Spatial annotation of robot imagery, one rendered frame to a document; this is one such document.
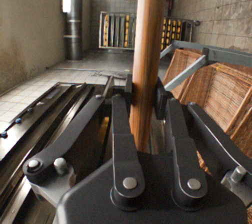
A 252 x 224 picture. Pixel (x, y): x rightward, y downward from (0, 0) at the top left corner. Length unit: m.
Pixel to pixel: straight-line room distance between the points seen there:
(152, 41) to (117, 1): 5.10
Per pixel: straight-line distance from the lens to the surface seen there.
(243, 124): 0.70
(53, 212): 0.55
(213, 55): 0.60
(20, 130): 1.22
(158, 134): 1.05
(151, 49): 0.16
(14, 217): 0.77
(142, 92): 0.17
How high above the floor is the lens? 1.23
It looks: level
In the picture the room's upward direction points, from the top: 86 degrees counter-clockwise
